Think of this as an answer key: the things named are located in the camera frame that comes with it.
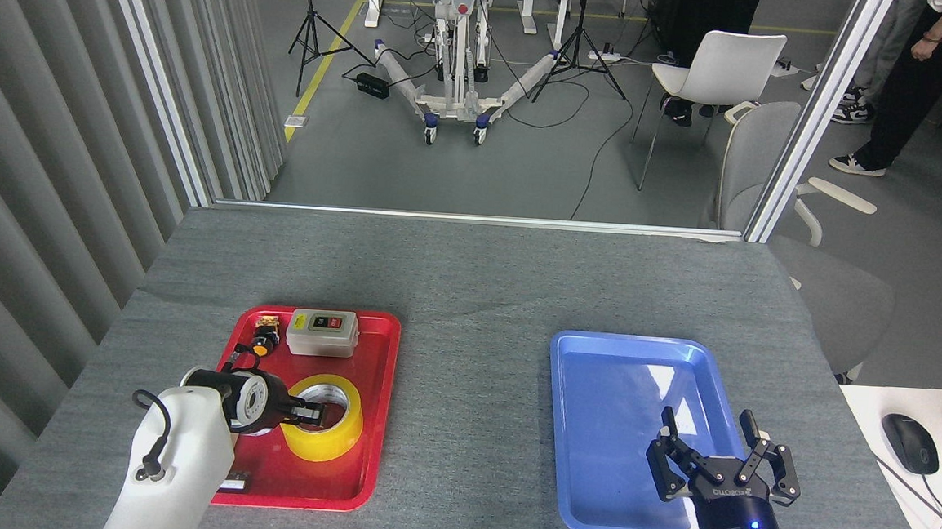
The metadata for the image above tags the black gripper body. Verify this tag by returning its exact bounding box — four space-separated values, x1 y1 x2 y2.
269 387 309 435
692 473 794 529

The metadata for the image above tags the yellow tape roll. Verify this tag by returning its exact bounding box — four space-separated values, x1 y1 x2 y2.
278 371 367 465

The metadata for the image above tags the blue plastic tray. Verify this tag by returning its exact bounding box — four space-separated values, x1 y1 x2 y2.
538 328 778 529

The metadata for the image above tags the red plastic tray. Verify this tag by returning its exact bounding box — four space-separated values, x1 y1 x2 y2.
207 302 402 516

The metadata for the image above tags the black yellow push button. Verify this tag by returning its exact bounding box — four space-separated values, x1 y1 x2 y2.
250 313 282 358

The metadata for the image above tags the white desk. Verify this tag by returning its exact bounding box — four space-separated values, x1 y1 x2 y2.
829 382 942 529

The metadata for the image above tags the black computer mouse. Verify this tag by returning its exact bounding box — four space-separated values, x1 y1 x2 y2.
878 412 942 477

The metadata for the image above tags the grey office chair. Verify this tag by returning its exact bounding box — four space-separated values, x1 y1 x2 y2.
705 97 909 388

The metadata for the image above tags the black power adapter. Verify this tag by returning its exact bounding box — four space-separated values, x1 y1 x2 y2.
354 72 392 101

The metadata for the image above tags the white wheeled stand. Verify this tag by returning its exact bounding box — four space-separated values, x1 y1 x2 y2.
368 0 566 152

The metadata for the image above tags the person in black trousers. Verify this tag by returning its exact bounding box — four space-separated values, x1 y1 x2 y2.
829 0 942 181

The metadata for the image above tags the black tripod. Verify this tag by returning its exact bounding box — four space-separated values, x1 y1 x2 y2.
285 0 378 102
530 0 633 109

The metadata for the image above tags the white plastic chair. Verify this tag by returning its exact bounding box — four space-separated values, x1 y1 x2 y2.
627 25 789 201

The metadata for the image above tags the person in grey trousers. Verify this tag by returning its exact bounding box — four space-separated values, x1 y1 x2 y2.
829 0 930 129

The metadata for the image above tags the grey switch box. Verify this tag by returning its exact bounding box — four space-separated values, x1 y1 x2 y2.
285 308 360 360

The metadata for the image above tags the silver frame rail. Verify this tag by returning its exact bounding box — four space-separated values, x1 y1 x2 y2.
213 198 748 243

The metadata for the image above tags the silver frame post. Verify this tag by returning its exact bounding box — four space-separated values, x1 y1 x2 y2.
87 0 226 209
744 0 897 251

